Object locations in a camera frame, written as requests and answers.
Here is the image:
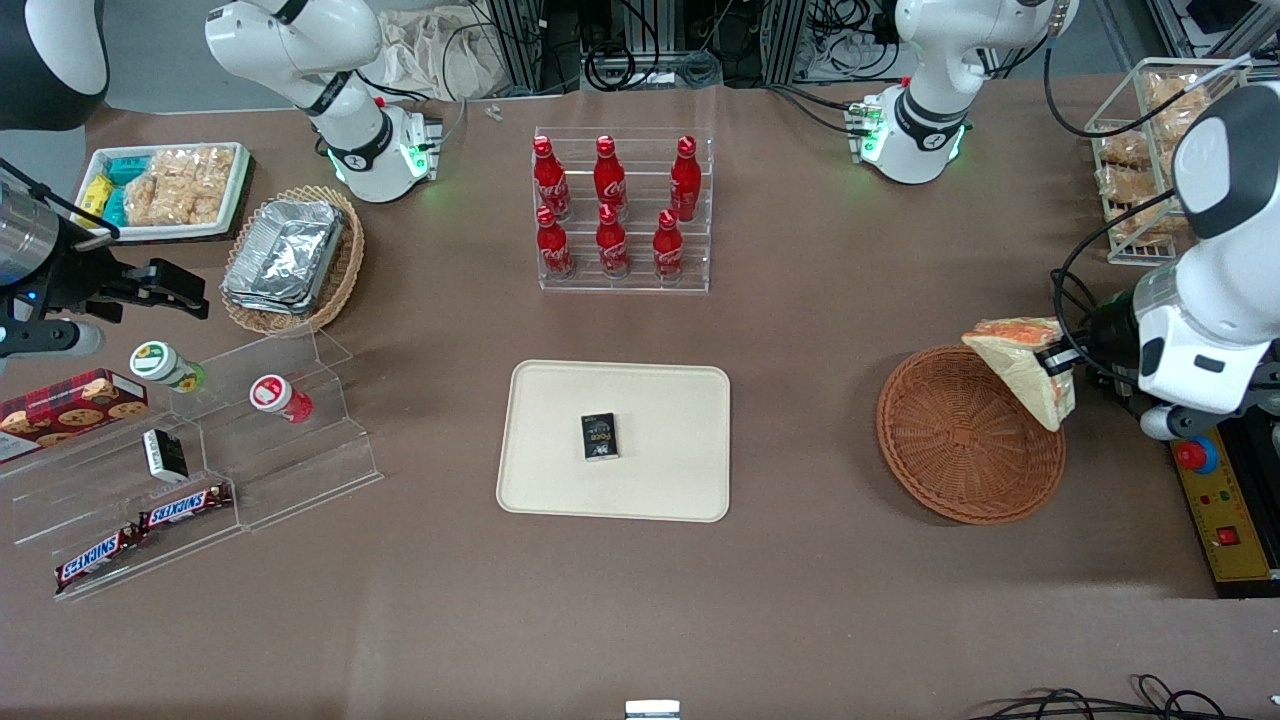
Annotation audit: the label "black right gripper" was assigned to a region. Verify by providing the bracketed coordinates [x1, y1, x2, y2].
[38, 243, 212, 324]

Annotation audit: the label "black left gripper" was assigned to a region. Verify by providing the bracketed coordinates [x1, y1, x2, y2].
[1035, 298, 1143, 399]

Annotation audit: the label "triangular sandwich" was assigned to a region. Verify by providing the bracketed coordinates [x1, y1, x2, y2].
[962, 318, 1078, 433]

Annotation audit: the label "white rectangular snack tray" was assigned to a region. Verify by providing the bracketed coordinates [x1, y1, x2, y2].
[78, 142, 252, 242]

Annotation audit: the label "round brown wicker basket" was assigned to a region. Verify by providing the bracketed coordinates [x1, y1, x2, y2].
[876, 345, 1067, 526]

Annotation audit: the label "oval light wicker basket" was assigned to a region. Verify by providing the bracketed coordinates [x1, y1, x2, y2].
[220, 185, 366, 336]

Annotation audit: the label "beige rectangular serving tray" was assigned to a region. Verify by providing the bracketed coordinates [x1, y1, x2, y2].
[496, 360, 732, 524]

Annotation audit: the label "green capped small bottle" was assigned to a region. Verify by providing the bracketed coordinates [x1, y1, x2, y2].
[129, 340, 207, 393]

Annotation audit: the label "rice cracker packet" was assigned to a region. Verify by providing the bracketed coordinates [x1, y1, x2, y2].
[155, 147, 237, 223]
[125, 172, 196, 227]

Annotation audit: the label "stacked aluminium foil containers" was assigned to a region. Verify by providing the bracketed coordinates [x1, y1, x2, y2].
[222, 198, 347, 317]

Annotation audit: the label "red capped small bottle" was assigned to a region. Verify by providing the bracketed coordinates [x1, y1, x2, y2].
[249, 374, 313, 424]

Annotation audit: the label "red cookie box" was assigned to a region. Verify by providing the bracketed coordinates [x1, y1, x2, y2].
[0, 369, 150, 464]

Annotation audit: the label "bagged fried snack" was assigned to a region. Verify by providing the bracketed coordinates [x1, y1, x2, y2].
[1100, 165, 1193, 247]
[1097, 130, 1177, 169]
[1143, 73, 1207, 114]

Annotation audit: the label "small black white box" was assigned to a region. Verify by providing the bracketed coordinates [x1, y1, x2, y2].
[142, 428, 189, 484]

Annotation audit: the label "Snickers chocolate bar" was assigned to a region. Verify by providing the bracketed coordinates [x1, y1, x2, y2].
[137, 483, 234, 531]
[54, 527, 145, 595]

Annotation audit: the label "clear acrylic step stand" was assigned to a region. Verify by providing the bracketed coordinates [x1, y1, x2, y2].
[0, 322, 384, 603]

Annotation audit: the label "yellow control box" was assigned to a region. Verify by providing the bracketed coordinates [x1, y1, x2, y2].
[1130, 340, 1280, 601]

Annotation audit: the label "white cloth bag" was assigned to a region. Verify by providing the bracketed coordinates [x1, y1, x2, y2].
[375, 8, 513, 101]

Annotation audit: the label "red cola bottle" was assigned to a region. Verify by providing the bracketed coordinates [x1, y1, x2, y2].
[595, 204, 631, 279]
[670, 136, 703, 223]
[533, 136, 572, 221]
[594, 135, 628, 216]
[652, 208, 687, 282]
[535, 206, 576, 281]

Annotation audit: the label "clear acrylic bottle rack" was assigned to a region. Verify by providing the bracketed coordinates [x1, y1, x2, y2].
[533, 127, 714, 294]

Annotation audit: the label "small black card box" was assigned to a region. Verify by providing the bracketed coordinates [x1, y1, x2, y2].
[580, 412, 620, 462]

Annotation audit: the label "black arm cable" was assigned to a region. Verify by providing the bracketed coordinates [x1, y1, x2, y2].
[1043, 0, 1256, 353]

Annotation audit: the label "white wire rack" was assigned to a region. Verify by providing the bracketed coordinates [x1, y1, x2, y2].
[1085, 58, 1256, 267]

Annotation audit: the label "black floor cables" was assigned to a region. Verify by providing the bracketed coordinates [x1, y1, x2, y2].
[965, 675, 1263, 720]

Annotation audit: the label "aluminium frame post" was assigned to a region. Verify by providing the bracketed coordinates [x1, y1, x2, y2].
[485, 0, 548, 96]
[763, 0, 809, 87]

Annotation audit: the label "coiled black cable bundle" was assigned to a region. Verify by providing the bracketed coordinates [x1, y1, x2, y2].
[582, 35, 723, 93]

